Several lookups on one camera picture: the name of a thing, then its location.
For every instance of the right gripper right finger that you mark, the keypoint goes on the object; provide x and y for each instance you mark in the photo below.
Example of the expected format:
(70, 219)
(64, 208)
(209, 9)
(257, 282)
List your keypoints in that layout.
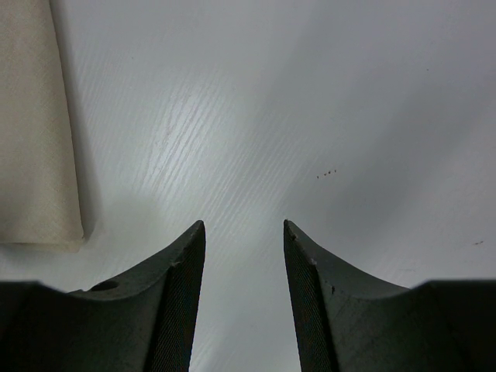
(348, 320)

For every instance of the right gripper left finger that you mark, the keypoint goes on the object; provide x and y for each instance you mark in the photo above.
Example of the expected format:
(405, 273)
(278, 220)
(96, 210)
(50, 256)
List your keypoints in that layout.
(140, 320)

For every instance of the beige cloth napkin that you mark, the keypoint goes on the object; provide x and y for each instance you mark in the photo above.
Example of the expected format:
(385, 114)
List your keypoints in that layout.
(39, 189)

